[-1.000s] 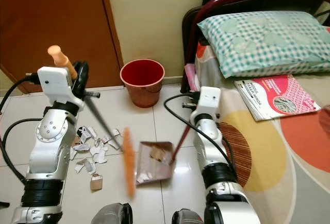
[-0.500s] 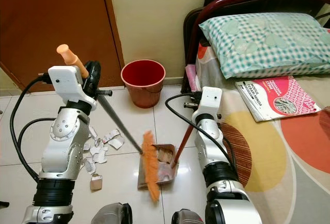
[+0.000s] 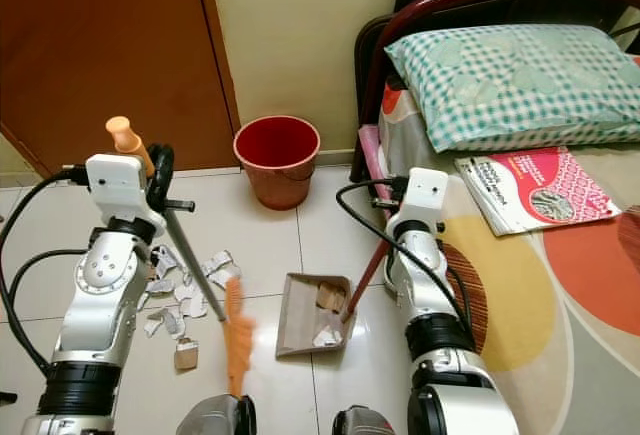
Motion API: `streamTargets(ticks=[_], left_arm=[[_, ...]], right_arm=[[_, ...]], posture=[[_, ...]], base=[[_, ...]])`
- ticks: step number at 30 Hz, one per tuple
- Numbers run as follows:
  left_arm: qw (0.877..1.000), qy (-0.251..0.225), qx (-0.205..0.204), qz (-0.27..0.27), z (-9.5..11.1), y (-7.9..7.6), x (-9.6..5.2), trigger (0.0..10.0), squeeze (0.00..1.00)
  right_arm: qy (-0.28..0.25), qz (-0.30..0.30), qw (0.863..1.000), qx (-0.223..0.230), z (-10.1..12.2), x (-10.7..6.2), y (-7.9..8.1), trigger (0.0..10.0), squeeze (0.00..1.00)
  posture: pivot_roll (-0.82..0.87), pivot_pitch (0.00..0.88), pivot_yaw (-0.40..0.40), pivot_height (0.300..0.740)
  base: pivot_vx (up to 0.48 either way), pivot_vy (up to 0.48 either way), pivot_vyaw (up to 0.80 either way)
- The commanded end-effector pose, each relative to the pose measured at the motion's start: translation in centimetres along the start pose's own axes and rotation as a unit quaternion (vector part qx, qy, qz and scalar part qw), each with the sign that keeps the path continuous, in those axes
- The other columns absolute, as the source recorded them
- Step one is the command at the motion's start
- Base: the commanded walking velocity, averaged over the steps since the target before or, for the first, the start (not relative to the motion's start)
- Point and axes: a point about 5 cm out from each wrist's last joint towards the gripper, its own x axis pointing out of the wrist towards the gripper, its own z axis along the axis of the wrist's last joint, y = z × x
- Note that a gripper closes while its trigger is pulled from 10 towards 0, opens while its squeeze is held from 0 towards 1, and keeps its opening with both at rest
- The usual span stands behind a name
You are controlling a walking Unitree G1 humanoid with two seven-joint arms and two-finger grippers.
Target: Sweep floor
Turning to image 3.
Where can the orange broom with silver shaft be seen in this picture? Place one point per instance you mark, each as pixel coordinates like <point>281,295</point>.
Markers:
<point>240,340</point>

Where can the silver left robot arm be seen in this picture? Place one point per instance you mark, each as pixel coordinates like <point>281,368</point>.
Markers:
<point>100,295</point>

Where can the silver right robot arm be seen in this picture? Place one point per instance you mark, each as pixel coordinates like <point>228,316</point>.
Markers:
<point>425,275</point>

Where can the torn white paper scrap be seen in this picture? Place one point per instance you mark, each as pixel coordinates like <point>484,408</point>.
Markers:
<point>226,277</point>
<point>218,260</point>
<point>151,326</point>
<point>187,293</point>
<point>159,285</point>
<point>164,259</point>
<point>173,322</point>

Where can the red plastic bucket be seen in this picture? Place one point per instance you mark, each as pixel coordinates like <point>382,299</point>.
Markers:
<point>278,167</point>

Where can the brown wooden door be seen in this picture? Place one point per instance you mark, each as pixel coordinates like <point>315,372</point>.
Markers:
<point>100,55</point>

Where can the small brown cardboard piece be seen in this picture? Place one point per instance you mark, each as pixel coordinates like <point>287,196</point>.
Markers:
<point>186,356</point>

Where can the tan cardboard scrap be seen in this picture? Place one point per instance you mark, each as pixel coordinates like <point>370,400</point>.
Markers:
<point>330,296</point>

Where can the crumpled white paper scrap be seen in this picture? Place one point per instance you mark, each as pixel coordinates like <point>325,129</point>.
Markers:
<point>327,337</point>

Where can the grey left robot leg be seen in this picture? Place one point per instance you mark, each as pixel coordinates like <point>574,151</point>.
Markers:
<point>218,417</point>

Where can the grey robot leg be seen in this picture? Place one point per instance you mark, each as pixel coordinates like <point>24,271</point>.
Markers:
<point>218,417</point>
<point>368,423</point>

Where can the thin black rod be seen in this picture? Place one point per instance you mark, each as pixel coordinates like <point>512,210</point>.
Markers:
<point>7,397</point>

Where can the grey right robot leg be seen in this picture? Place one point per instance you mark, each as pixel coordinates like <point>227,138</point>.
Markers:
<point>368,423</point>

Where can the green checked pillow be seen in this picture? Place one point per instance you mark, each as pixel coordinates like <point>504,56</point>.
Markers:
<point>510,85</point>

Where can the pink and white book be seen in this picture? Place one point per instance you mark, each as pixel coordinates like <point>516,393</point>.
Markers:
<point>540,190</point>

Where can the patterned mattress sheet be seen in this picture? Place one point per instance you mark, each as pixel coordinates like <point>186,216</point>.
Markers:
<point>560,305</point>

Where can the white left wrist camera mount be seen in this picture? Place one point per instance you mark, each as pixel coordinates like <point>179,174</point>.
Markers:
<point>112,187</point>

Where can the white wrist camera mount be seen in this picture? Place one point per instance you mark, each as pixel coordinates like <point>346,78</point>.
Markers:
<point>423,193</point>
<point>112,187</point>

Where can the dark red metal bed frame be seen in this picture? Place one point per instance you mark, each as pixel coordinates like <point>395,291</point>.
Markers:
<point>363,85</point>

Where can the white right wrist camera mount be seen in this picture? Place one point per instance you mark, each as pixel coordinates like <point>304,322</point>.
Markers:
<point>423,193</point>

